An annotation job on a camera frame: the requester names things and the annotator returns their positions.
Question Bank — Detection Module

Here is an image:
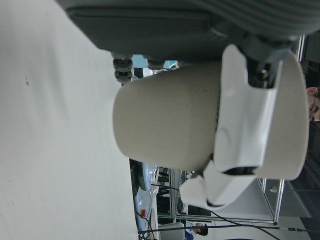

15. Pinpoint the left white dexterous robot hand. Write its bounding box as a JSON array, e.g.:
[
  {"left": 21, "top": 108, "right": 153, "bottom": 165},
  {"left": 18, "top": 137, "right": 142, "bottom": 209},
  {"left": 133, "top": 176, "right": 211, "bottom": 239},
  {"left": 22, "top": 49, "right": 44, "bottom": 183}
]
[{"left": 55, "top": 0, "right": 320, "bottom": 209}]

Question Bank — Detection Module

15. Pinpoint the beige paper cup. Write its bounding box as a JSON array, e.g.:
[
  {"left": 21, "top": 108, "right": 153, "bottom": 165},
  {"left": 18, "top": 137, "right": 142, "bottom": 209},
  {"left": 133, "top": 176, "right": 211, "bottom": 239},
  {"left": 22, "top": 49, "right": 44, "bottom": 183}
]
[{"left": 111, "top": 51, "right": 310, "bottom": 181}]

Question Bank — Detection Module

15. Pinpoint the light blue plastic bin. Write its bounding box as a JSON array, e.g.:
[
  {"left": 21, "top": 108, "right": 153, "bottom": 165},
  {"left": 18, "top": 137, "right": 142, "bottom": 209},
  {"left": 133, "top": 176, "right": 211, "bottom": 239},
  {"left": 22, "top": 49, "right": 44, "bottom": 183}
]
[{"left": 131, "top": 53, "right": 180, "bottom": 69}]

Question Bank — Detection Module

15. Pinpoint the grey teach pendant red button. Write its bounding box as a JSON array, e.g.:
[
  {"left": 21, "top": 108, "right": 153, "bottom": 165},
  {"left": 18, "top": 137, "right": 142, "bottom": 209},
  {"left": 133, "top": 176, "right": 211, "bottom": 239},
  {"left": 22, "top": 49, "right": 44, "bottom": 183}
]
[{"left": 129, "top": 159, "right": 160, "bottom": 240}]

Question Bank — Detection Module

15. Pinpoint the person with glasses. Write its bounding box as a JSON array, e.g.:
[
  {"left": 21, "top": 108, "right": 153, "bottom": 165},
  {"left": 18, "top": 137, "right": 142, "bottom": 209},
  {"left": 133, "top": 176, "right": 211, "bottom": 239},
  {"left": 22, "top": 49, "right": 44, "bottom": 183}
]
[{"left": 306, "top": 85, "right": 320, "bottom": 125}]

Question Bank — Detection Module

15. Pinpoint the grey chair back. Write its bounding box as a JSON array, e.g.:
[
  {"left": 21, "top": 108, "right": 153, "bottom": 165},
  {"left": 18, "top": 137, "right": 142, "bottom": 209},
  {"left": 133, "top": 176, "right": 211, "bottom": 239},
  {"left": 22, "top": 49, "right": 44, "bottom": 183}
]
[{"left": 156, "top": 223, "right": 186, "bottom": 240}]

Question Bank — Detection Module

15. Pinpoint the person in blue shirt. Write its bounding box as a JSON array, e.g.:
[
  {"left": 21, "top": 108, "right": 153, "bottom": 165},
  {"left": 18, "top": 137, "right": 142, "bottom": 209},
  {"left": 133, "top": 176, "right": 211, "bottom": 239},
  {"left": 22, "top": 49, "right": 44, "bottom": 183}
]
[{"left": 184, "top": 221, "right": 210, "bottom": 238}]

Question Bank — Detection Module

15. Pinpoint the white metal frame shelf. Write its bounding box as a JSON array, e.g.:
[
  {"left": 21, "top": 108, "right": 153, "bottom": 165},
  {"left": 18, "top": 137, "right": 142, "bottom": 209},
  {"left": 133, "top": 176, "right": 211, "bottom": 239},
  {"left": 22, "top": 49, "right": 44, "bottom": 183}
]
[{"left": 174, "top": 177, "right": 286, "bottom": 225}]

